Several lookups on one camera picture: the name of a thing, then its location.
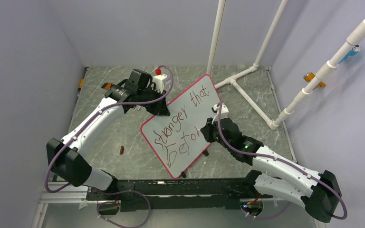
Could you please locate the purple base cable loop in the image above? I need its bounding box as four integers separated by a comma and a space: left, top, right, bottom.
96, 189, 152, 228

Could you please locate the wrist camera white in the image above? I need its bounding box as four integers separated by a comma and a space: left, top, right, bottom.
153, 68, 171, 94
211, 103, 229, 124

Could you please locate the white PVC pipe right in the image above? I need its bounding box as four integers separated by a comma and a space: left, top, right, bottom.
269, 19, 365, 130

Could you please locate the red framed whiteboard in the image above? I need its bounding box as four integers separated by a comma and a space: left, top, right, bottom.
140, 75, 221, 179

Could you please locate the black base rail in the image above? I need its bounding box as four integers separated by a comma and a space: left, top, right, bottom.
39, 178, 316, 211

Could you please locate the orange black small object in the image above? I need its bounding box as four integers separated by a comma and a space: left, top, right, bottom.
101, 82, 114, 90

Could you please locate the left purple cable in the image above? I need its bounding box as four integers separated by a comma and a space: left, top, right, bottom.
44, 66, 175, 193

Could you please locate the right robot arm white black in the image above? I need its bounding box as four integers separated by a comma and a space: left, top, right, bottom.
200, 118, 348, 223

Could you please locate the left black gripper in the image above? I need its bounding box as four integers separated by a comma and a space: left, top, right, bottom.
137, 86, 169, 115

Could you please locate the white PVC pipe frame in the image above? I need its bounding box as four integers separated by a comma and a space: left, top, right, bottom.
206, 0, 292, 130

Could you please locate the orange clamp on wall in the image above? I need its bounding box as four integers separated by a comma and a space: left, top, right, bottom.
303, 72, 326, 90

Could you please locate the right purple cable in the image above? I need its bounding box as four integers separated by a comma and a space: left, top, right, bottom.
216, 102, 348, 220

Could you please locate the silver open-end wrench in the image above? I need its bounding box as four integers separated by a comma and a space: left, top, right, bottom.
133, 105, 142, 111

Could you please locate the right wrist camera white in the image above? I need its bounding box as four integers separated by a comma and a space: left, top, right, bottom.
211, 103, 229, 124

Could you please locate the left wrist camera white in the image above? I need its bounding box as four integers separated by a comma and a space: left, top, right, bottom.
153, 68, 171, 94

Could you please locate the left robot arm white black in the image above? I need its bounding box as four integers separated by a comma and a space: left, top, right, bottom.
44, 66, 174, 200

